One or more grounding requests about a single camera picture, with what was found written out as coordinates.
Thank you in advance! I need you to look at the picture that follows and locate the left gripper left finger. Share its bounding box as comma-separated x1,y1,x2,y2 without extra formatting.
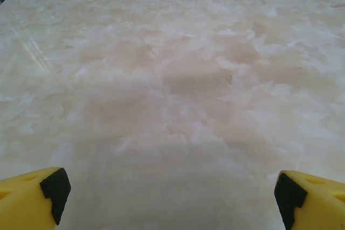
0,167,72,230

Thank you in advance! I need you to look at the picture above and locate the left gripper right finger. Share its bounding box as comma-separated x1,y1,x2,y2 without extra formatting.
274,170,345,230

